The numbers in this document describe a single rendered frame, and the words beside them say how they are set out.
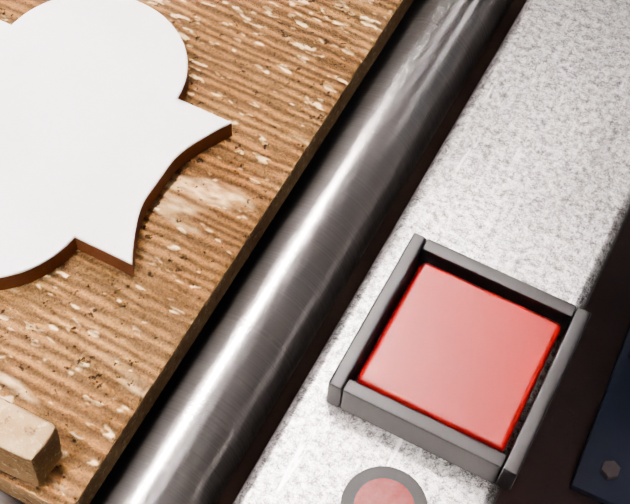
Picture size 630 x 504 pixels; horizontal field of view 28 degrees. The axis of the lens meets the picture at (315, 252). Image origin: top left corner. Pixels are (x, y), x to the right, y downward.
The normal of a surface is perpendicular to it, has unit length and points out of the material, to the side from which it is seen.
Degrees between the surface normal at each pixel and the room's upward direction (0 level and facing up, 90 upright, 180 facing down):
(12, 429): 5
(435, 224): 0
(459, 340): 0
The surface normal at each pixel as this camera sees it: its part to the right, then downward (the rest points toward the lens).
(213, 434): 0.51, -0.23
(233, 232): 0.05, -0.53
